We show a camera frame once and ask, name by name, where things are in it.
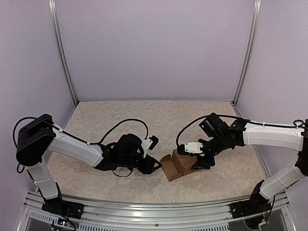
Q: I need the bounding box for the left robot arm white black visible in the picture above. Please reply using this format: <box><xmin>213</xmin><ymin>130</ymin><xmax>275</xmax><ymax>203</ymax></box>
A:
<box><xmin>13</xmin><ymin>114</ymin><xmax>162</xmax><ymax>214</ymax></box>

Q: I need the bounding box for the aluminium frame post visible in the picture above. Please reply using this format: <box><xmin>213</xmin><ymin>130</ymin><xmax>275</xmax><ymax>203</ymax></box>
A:
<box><xmin>232</xmin><ymin>0</ymin><xmax>262</xmax><ymax>106</ymax></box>
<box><xmin>48</xmin><ymin>0</ymin><xmax>79</xmax><ymax>107</ymax></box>

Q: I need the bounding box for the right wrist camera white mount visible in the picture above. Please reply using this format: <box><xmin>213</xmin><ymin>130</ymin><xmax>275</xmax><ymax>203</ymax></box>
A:
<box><xmin>177</xmin><ymin>142</ymin><xmax>205</xmax><ymax>156</ymax></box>

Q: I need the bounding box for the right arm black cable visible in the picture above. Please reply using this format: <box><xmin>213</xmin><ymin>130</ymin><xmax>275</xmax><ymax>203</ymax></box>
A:
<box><xmin>176</xmin><ymin>115</ymin><xmax>308</xmax><ymax>147</ymax></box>

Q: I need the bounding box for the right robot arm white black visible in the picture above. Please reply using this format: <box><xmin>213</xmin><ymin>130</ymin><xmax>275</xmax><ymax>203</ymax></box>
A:
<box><xmin>184</xmin><ymin>113</ymin><xmax>308</xmax><ymax>214</ymax></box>

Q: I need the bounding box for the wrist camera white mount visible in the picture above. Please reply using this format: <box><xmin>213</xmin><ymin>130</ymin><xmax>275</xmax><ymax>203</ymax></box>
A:
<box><xmin>141</xmin><ymin>135</ymin><xmax>159</xmax><ymax>158</ymax></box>
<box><xmin>177</xmin><ymin>142</ymin><xmax>205</xmax><ymax>156</ymax></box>

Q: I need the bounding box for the brown cardboard box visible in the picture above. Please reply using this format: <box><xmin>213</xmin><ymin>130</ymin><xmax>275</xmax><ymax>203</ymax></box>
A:
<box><xmin>160</xmin><ymin>149</ymin><xmax>197</xmax><ymax>182</ymax></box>

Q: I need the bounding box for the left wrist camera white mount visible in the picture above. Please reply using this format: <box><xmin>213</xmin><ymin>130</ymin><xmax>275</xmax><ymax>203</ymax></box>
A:
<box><xmin>141</xmin><ymin>135</ymin><xmax>159</xmax><ymax>158</ymax></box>

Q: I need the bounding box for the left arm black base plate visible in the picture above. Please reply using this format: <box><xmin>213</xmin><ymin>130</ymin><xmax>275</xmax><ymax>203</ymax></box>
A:
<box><xmin>42</xmin><ymin>198</ymin><xmax>84</xmax><ymax>219</ymax></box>

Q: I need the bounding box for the right aluminium frame post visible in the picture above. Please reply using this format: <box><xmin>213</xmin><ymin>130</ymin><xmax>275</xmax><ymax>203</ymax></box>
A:
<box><xmin>232</xmin><ymin>0</ymin><xmax>262</xmax><ymax>106</ymax></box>

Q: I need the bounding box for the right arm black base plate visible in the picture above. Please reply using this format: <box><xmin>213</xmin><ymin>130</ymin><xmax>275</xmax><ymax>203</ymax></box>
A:
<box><xmin>230</xmin><ymin>199</ymin><xmax>271</xmax><ymax>218</ymax></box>

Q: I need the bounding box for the front aluminium frame rail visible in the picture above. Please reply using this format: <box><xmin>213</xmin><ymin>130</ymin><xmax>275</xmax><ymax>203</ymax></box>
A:
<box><xmin>15</xmin><ymin>191</ymin><xmax>299</xmax><ymax>231</ymax></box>

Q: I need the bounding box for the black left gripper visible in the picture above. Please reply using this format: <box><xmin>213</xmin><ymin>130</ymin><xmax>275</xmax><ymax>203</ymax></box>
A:
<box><xmin>119</xmin><ymin>153</ymin><xmax>162</xmax><ymax>174</ymax></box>

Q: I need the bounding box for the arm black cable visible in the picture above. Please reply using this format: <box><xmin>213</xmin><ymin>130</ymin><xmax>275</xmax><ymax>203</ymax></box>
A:
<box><xmin>176</xmin><ymin>115</ymin><xmax>308</xmax><ymax>147</ymax></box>
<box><xmin>13</xmin><ymin>117</ymin><xmax>149</xmax><ymax>178</ymax></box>

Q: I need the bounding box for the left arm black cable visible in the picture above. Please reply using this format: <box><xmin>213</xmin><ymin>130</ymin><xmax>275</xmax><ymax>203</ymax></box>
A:
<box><xmin>13</xmin><ymin>117</ymin><xmax>149</xmax><ymax>178</ymax></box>

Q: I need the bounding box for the left aluminium frame post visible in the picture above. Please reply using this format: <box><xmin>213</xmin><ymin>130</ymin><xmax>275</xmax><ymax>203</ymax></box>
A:
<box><xmin>48</xmin><ymin>0</ymin><xmax>79</xmax><ymax>107</ymax></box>

